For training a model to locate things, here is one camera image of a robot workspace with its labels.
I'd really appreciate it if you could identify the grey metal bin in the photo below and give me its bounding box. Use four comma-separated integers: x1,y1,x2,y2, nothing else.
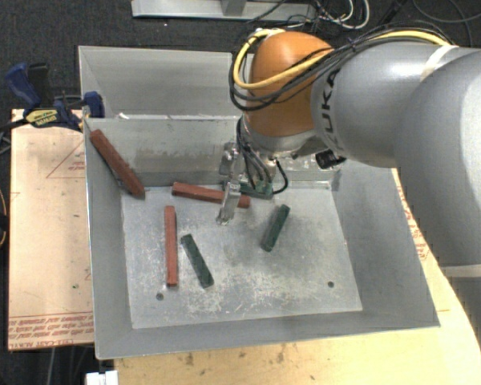
78,45,441,361

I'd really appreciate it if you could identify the black cylinder on white bracket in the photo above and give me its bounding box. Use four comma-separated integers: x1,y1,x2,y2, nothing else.
289,148,348,176

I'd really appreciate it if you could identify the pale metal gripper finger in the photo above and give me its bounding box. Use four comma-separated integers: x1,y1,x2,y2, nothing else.
216,182,233,227
226,180,242,221

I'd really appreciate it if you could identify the red-brown flat block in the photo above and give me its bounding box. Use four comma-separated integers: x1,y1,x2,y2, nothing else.
171,180,252,210
89,128,147,200
163,205,180,288

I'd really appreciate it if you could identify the dark green flat block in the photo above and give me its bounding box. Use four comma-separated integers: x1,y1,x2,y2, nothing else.
180,233,216,290
259,203,291,253

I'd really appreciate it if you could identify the brown cardboard board, red print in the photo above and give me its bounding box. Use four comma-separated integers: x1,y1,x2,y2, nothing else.
7,107,452,353

